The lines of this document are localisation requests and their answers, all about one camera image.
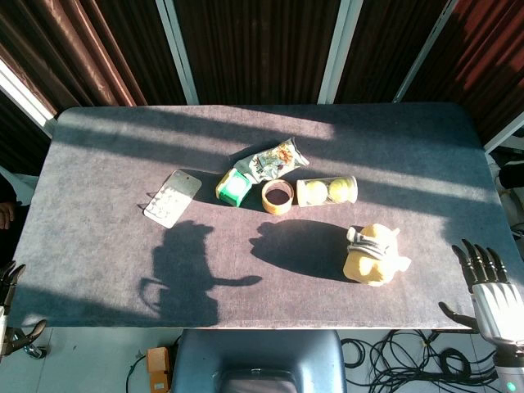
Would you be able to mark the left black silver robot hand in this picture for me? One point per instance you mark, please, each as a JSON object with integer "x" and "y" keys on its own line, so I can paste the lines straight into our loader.
{"x": 10, "y": 282}

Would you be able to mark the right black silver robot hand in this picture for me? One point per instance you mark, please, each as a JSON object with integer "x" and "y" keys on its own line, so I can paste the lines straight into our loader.
{"x": 499, "y": 303}

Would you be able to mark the yellow plush toy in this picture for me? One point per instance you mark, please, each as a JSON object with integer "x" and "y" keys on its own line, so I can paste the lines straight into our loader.
{"x": 368, "y": 266}

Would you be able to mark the bystander in dark clothes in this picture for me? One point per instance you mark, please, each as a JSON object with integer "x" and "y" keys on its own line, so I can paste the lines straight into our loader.
{"x": 8, "y": 188}

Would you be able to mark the orange box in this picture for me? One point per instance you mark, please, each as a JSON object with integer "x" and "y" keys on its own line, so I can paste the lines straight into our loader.
{"x": 157, "y": 362}

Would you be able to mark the silver blister pack card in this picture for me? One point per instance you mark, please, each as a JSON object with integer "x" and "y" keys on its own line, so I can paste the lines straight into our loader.
{"x": 174, "y": 198}

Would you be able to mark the yellow tennis ball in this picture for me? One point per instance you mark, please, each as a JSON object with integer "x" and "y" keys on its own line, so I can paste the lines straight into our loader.
{"x": 340, "y": 189}
{"x": 316, "y": 191}

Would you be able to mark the clear plastic ball tube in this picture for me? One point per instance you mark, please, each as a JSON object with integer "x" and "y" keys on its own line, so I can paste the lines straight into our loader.
{"x": 301, "y": 194}

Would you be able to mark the blue grey tablecloth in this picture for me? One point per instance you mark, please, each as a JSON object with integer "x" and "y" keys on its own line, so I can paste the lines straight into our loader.
{"x": 266, "y": 294}

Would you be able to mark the yellow tape roll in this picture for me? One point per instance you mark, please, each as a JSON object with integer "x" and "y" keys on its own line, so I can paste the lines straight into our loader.
{"x": 277, "y": 206}

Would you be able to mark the dark brown curtain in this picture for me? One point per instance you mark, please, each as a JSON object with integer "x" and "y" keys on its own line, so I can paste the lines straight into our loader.
{"x": 258, "y": 49}
{"x": 82, "y": 49}
{"x": 380, "y": 49}
{"x": 483, "y": 61}

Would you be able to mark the green cube box white lid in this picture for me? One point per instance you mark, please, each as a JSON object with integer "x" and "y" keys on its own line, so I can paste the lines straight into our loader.
{"x": 234, "y": 188}

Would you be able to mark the blue grey robot torso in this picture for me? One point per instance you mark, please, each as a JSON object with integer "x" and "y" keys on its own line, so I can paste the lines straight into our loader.
{"x": 258, "y": 352}

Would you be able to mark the crumpled snack bag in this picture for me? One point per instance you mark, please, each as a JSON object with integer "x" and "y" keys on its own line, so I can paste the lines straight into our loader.
{"x": 270, "y": 159}

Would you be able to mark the white frame post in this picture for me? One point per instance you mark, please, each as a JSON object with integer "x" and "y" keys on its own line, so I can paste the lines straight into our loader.
{"x": 421, "y": 53}
{"x": 20, "y": 94}
{"x": 507, "y": 137}
{"x": 340, "y": 49}
{"x": 178, "y": 53}

